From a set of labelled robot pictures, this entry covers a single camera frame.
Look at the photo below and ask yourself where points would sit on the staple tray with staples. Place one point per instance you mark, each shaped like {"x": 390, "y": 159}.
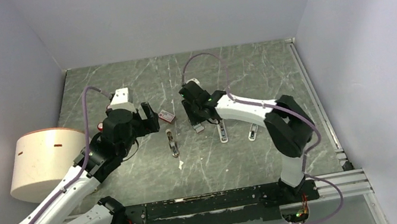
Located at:
{"x": 198, "y": 128}

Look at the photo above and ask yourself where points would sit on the red staple box sleeve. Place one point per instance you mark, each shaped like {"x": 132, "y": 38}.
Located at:
{"x": 166, "y": 116}

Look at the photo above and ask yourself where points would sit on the small beige stapler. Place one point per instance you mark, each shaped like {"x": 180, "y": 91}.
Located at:
{"x": 172, "y": 143}

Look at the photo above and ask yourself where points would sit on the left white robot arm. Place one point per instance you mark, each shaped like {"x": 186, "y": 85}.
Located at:
{"x": 105, "y": 152}

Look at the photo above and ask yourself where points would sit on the small blue stapler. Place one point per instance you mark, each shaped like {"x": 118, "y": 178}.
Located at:
{"x": 252, "y": 134}

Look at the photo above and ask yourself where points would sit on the white cylindrical container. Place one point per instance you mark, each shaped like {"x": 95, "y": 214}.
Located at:
{"x": 42, "y": 158}

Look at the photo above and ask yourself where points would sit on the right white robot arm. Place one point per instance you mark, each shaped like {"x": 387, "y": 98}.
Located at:
{"x": 289, "y": 127}

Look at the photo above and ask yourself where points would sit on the red stamp near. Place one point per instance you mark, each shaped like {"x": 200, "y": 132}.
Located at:
{"x": 100, "y": 126}

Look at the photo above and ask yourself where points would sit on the long white stapler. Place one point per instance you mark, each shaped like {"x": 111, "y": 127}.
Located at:
{"x": 222, "y": 133}

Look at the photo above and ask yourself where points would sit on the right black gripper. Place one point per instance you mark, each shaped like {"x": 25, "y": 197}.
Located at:
{"x": 193, "y": 118}

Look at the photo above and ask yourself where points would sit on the aluminium frame rail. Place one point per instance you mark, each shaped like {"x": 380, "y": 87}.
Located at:
{"x": 265, "y": 195}

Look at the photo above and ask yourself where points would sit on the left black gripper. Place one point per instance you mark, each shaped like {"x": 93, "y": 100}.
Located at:
{"x": 146, "y": 125}

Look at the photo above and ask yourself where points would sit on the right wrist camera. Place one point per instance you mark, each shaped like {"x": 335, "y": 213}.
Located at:
{"x": 196, "y": 81}

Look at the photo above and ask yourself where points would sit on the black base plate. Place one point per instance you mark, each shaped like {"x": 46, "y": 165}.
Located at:
{"x": 235, "y": 216}

